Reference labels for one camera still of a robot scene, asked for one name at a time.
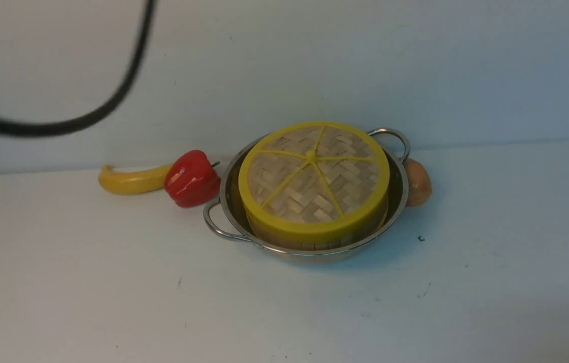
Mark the yellow bamboo steamer lid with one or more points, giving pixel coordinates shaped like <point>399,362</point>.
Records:
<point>318,178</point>

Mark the yellow bamboo steamer basket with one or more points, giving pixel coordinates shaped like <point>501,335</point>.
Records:
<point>307,242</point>

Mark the stainless steel pot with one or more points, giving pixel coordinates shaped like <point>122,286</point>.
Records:
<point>226,217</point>

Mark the red bell pepper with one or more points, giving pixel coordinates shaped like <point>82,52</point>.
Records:
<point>192,180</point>

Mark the brown potato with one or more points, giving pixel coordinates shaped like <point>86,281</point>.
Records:
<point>420,185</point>

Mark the yellow banana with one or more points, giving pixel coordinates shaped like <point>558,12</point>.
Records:
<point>132,183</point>

